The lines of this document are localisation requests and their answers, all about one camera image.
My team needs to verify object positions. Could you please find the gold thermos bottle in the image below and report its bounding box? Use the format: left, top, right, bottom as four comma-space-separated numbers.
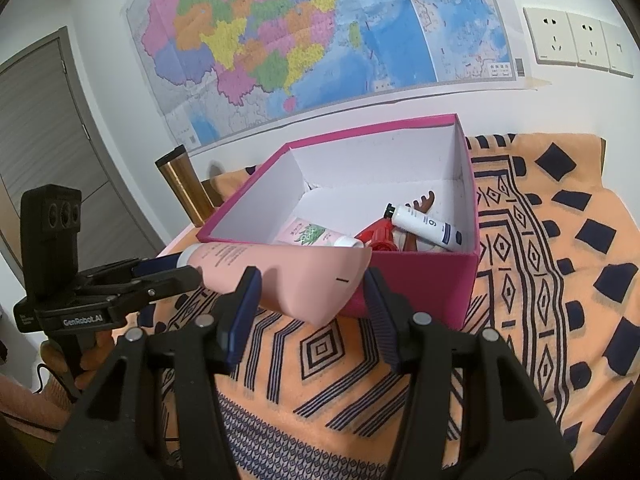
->
155, 145, 213, 226

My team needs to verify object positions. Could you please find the black cable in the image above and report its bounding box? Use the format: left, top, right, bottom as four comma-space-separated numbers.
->
0, 362, 68, 433

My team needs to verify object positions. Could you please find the brown wooden massager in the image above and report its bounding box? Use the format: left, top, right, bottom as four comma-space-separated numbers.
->
397, 191, 436, 253

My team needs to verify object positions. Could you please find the person's left forearm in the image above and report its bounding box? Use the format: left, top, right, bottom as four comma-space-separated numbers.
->
0, 375, 68, 431

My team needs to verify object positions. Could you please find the white wall socket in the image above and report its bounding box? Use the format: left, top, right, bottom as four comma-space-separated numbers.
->
600, 20, 636, 78
570, 10, 612, 68
523, 6, 581, 66

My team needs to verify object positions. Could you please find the wall map poster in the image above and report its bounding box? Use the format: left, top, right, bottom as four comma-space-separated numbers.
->
122, 0, 526, 153

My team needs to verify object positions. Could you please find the pink leaf print tube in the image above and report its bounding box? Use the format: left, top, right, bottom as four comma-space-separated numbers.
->
274, 216, 366, 250

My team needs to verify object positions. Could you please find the person's left hand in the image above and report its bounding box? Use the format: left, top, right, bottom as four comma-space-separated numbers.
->
80, 332, 118, 386

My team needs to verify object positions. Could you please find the pink cardboard box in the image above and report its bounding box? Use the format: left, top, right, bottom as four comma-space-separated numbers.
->
196, 113, 482, 331

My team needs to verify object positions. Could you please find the grey door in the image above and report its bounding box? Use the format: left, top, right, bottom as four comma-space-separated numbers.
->
0, 27, 168, 306

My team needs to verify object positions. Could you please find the pink lotion tube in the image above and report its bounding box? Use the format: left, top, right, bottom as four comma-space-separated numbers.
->
177, 242, 373, 326

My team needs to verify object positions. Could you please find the white lotion tube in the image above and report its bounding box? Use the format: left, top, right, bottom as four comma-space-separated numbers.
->
384, 202, 463, 252

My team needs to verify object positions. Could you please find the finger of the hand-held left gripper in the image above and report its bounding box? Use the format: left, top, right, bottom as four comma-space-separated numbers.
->
75, 252, 183, 289
79, 265, 203, 312

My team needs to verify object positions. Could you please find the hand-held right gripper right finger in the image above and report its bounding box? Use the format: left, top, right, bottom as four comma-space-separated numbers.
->
362, 266, 576, 480

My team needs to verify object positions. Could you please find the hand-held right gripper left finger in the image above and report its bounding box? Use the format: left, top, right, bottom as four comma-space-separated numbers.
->
50, 266, 263, 480

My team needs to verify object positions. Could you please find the orange patterned blanket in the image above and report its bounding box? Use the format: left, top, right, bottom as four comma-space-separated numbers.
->
137, 132, 633, 480

